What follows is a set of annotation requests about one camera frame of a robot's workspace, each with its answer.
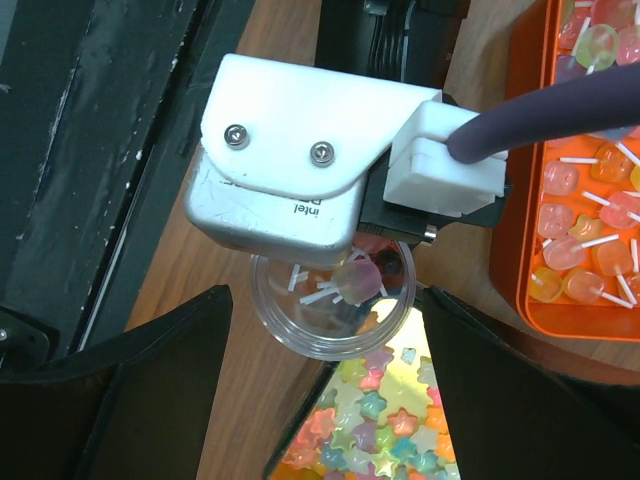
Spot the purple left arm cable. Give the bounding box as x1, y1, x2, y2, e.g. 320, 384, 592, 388
447, 62, 640, 166

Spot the clear glass jar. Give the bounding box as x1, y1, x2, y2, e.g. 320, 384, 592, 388
251, 241, 417, 361

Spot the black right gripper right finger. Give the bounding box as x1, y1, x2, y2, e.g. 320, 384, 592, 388
422, 287, 639, 479

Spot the orange box of lollipops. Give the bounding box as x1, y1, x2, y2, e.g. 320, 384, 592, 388
489, 1, 639, 341

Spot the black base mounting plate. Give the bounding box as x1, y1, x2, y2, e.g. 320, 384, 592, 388
1, 0, 253, 372

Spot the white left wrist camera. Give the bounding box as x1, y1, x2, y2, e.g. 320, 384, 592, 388
182, 53, 511, 271

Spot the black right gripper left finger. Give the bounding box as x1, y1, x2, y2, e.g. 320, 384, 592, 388
1, 285, 233, 479

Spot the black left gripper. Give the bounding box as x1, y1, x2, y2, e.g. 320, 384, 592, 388
315, 1, 511, 244

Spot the black tin of star candies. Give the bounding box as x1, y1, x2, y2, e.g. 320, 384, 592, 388
262, 306, 461, 479

